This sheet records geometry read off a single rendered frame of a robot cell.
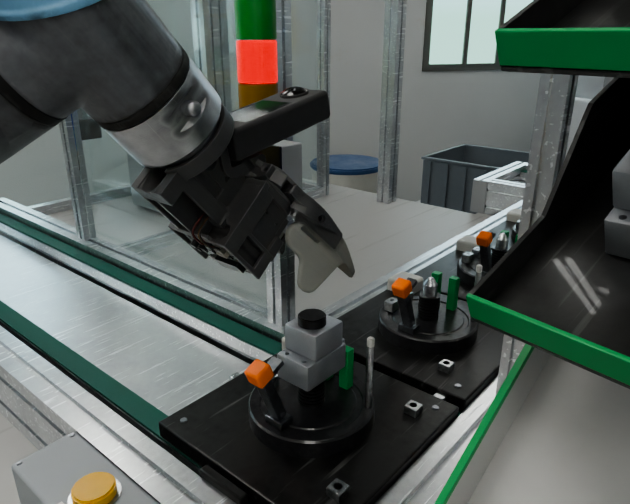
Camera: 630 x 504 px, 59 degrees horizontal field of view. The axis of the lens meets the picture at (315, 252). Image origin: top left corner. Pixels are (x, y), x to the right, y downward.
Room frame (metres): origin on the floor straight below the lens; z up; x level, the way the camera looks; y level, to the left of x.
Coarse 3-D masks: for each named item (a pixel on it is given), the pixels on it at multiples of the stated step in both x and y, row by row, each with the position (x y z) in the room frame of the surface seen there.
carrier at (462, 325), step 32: (416, 288) 0.83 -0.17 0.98; (448, 288) 0.73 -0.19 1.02; (352, 320) 0.73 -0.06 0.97; (384, 320) 0.70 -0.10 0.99; (416, 320) 0.70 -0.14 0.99; (448, 320) 0.70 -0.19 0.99; (384, 352) 0.64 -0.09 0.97; (416, 352) 0.64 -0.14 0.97; (448, 352) 0.64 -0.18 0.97; (480, 352) 0.64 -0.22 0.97; (416, 384) 0.58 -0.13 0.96; (448, 384) 0.57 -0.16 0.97; (480, 384) 0.57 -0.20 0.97
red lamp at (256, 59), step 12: (240, 48) 0.71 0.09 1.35; (252, 48) 0.70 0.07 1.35; (264, 48) 0.71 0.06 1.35; (276, 48) 0.72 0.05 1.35; (240, 60) 0.71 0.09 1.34; (252, 60) 0.70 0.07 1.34; (264, 60) 0.71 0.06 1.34; (276, 60) 0.72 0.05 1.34; (240, 72) 0.71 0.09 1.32; (252, 72) 0.70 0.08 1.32; (264, 72) 0.71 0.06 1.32; (276, 72) 0.72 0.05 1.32
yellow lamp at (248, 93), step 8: (240, 88) 0.71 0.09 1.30; (248, 88) 0.70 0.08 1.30; (256, 88) 0.70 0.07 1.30; (264, 88) 0.71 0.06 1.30; (272, 88) 0.71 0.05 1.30; (240, 96) 0.71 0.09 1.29; (248, 96) 0.70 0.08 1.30; (256, 96) 0.70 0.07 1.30; (264, 96) 0.70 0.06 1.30; (240, 104) 0.72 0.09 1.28; (248, 104) 0.71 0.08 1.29
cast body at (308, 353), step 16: (304, 320) 0.50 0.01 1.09; (320, 320) 0.51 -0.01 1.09; (336, 320) 0.52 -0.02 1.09; (288, 336) 0.51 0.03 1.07; (304, 336) 0.50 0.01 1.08; (320, 336) 0.49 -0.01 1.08; (336, 336) 0.51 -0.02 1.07; (288, 352) 0.51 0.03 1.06; (304, 352) 0.50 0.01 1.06; (320, 352) 0.49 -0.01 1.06; (336, 352) 0.51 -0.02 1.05; (288, 368) 0.49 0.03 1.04; (304, 368) 0.48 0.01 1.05; (320, 368) 0.49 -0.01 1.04; (336, 368) 0.51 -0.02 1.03; (304, 384) 0.48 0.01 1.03
